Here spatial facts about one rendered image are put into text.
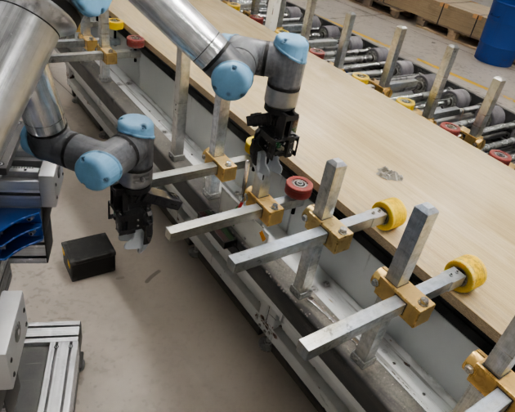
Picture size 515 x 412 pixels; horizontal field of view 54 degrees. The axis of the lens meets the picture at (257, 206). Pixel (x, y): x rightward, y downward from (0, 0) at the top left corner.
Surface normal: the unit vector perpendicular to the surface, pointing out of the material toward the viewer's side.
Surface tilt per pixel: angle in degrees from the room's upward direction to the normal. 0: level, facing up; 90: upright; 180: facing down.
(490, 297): 0
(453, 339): 90
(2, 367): 90
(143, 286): 0
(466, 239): 0
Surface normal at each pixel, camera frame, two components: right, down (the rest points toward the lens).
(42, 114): 0.39, 0.72
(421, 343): -0.82, 0.22
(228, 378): 0.15, -0.81
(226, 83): -0.11, 0.56
